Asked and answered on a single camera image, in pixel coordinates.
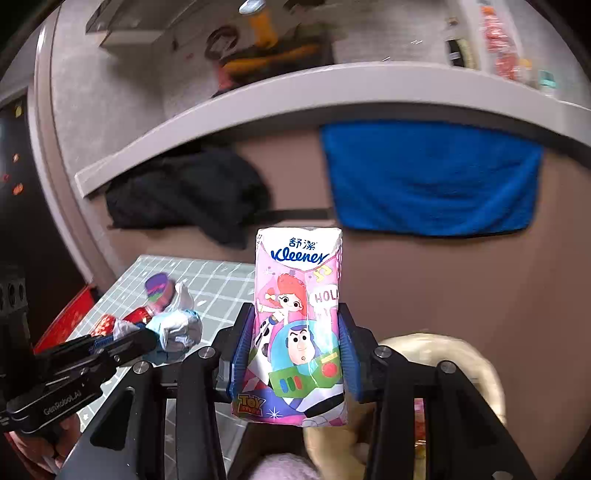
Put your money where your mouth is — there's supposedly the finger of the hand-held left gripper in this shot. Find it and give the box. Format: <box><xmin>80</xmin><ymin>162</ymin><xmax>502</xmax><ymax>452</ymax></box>
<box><xmin>34</xmin><ymin>333</ymin><xmax>118</xmax><ymax>358</ymax></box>
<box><xmin>41</xmin><ymin>329</ymin><xmax>160</xmax><ymax>385</ymax></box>

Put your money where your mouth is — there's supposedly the pink fluffy cloth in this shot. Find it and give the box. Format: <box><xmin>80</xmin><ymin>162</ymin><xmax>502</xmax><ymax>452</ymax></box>
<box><xmin>248</xmin><ymin>452</ymin><xmax>320</xmax><ymax>480</ymax></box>

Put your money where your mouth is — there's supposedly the yellow white foam wrapper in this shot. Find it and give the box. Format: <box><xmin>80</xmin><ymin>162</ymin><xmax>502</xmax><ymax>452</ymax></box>
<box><xmin>379</xmin><ymin>331</ymin><xmax>506</xmax><ymax>416</ymax></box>

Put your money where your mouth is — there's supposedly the grey range hood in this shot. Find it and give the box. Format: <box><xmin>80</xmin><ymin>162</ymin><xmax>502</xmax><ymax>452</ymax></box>
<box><xmin>85</xmin><ymin>0</ymin><xmax>242</xmax><ymax>52</ymax></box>

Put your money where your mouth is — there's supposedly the black door with magnets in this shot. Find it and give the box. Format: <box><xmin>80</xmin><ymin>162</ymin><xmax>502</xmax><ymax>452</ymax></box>
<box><xmin>0</xmin><ymin>90</ymin><xmax>37</xmax><ymax>265</ymax></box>

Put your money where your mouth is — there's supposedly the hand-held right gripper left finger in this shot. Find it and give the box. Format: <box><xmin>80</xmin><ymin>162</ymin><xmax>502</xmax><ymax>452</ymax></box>
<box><xmin>60</xmin><ymin>302</ymin><xmax>260</xmax><ymax>480</ymax></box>

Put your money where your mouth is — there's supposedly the blue towel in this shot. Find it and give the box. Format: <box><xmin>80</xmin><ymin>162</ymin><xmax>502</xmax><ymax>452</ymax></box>
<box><xmin>320</xmin><ymin>121</ymin><xmax>545</xmax><ymax>238</ymax></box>

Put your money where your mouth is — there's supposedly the white stone counter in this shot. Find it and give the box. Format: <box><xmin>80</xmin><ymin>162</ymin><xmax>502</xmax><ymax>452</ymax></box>
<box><xmin>74</xmin><ymin>65</ymin><xmax>591</xmax><ymax>200</ymax></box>

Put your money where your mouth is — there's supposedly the dark oil bottle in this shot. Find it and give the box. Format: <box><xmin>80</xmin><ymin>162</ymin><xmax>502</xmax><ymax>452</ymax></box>
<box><xmin>444</xmin><ymin>39</ymin><xmax>476</xmax><ymax>71</ymax></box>

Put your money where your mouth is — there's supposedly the person's left hand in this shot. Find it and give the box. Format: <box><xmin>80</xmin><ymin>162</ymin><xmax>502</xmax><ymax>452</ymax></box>
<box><xmin>8</xmin><ymin>412</ymin><xmax>82</xmax><ymax>477</ymax></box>

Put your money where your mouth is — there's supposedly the black cloth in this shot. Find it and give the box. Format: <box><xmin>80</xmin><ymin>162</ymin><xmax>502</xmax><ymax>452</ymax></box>
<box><xmin>105</xmin><ymin>148</ymin><xmax>269</xmax><ymax>250</ymax></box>

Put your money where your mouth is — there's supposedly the red patterned wrapper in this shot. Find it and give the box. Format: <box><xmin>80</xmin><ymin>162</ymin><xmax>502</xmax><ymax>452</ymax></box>
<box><xmin>91</xmin><ymin>307</ymin><xmax>154</xmax><ymax>341</ymax></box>

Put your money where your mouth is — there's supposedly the pink cartoon tissue pack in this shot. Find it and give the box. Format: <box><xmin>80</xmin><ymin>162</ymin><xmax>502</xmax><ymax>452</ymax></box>
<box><xmin>230</xmin><ymin>225</ymin><xmax>347</xmax><ymax>428</ymax></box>

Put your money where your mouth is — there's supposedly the purple wrapper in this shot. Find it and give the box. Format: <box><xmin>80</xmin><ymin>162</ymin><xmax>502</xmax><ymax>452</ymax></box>
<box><xmin>145</xmin><ymin>273</ymin><xmax>177</xmax><ymax>311</ymax></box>

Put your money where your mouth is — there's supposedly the red box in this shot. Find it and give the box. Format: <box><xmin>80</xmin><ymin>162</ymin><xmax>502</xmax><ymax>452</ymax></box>
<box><xmin>33</xmin><ymin>283</ymin><xmax>99</xmax><ymax>355</ymax></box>

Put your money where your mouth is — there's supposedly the red drink bottle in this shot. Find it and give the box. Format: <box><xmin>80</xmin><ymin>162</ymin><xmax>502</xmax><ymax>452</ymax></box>
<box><xmin>479</xmin><ymin>4</ymin><xmax>521</xmax><ymax>80</ymax></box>

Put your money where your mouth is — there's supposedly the yellow plastic bag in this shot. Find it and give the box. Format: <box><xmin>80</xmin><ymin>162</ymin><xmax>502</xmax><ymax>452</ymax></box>
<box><xmin>302</xmin><ymin>369</ymin><xmax>506</xmax><ymax>480</ymax></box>

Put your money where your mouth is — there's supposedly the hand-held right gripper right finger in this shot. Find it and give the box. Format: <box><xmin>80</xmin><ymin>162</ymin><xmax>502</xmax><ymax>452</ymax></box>
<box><xmin>338</xmin><ymin>302</ymin><xmax>539</xmax><ymax>480</ymax></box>

